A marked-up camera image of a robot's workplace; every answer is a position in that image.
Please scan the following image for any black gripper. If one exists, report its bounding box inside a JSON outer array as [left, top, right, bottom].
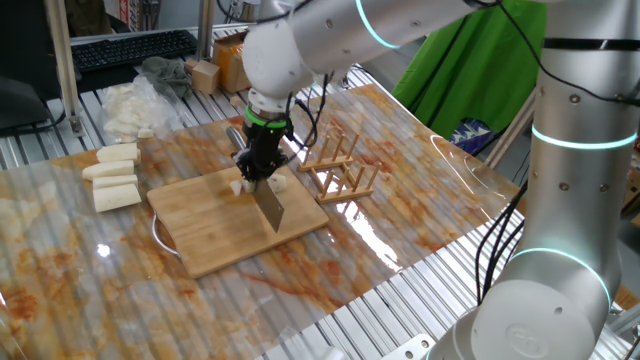
[[233, 126, 291, 183]]

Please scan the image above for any steel cleaver knife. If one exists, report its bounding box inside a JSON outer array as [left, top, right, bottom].
[[225, 126, 286, 234]]

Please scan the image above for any long white radish piece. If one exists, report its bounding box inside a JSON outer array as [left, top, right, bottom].
[[267, 172, 289, 195]]

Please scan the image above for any plastic bag of radish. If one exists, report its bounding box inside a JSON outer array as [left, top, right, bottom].
[[101, 74, 184, 144]]

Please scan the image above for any white radish chunk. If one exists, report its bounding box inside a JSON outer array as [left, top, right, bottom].
[[91, 174, 140, 191], [92, 183, 143, 214], [81, 159, 136, 182], [95, 142, 142, 165]]

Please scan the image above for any wooden cutting board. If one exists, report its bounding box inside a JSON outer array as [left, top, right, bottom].
[[146, 156, 331, 280]]

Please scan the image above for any wooden peg knife rack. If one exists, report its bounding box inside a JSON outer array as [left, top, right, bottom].
[[298, 132, 382, 205]]

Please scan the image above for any small wooden block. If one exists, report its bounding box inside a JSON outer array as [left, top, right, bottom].
[[191, 59, 222, 96]]

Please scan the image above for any taped cardboard box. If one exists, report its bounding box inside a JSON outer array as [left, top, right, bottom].
[[212, 32, 253, 95]]

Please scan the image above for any grey green rag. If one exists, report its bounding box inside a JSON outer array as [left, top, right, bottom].
[[141, 55, 194, 99]]

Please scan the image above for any black keyboard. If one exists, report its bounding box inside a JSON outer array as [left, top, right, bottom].
[[69, 28, 199, 74]]

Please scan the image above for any blue white patterned bag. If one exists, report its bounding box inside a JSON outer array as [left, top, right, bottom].
[[448, 118, 496, 156]]

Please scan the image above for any green cloth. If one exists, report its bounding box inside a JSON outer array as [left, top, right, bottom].
[[392, 0, 549, 141]]

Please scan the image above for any marble pattern table mat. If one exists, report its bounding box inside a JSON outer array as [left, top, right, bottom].
[[0, 83, 521, 360]]

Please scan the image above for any black computer monitor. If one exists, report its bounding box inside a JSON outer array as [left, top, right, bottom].
[[0, 0, 62, 134]]

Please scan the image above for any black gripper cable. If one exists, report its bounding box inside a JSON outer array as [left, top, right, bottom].
[[284, 72, 335, 164]]

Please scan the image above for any aluminium frame post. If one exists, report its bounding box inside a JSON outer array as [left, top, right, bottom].
[[195, 0, 216, 62], [44, 0, 86, 137], [484, 89, 537, 169]]

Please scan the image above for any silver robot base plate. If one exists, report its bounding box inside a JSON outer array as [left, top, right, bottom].
[[382, 333, 436, 360]]

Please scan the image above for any black cable bundle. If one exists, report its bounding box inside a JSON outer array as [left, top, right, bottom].
[[473, 179, 529, 307]]

